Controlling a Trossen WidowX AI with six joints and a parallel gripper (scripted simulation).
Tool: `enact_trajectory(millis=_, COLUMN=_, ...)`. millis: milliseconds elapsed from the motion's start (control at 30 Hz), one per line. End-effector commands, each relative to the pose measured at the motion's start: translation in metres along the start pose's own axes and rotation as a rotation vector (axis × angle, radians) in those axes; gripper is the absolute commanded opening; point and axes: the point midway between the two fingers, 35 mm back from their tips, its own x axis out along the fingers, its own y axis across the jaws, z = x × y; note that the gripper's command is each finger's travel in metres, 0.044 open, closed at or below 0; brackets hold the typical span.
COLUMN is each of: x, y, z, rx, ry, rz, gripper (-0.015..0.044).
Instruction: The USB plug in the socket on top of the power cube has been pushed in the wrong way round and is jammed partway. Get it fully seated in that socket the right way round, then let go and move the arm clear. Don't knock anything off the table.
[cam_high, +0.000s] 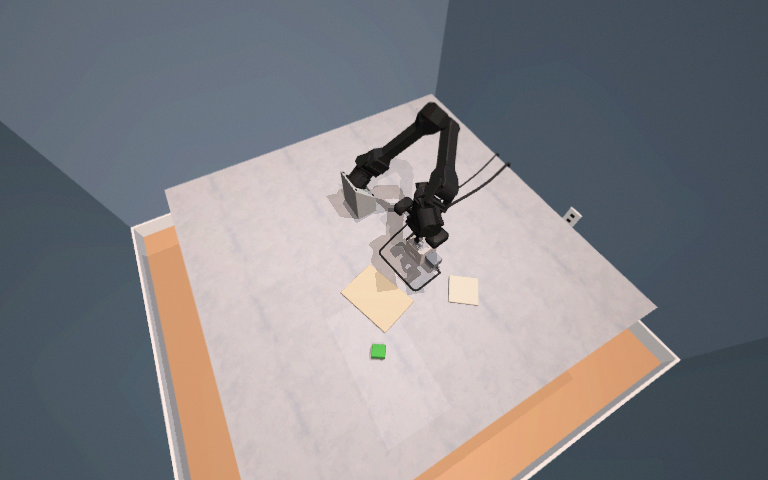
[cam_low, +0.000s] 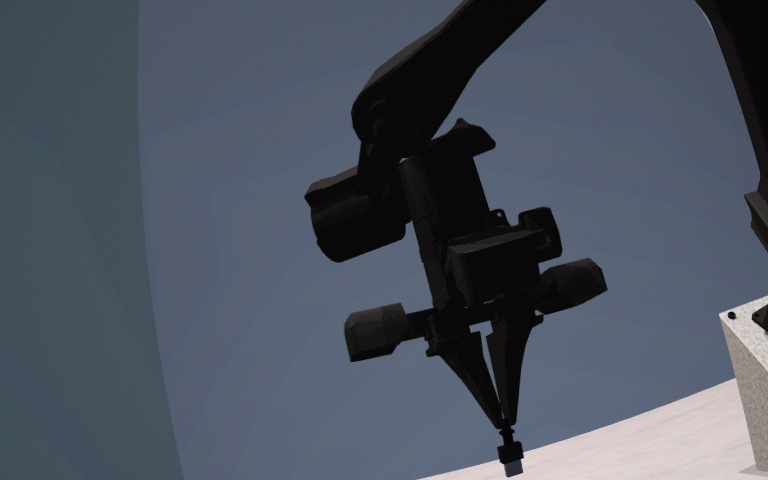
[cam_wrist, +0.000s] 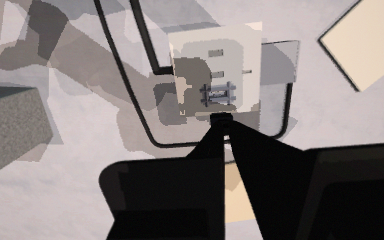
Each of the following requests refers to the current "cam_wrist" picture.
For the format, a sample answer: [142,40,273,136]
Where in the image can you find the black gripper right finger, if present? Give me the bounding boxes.
[228,120,384,240]

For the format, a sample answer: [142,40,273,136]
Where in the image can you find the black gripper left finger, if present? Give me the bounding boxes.
[99,122,226,240]

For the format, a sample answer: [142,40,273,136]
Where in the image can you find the beige flat rectangular mat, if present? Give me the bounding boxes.
[225,161,255,223]

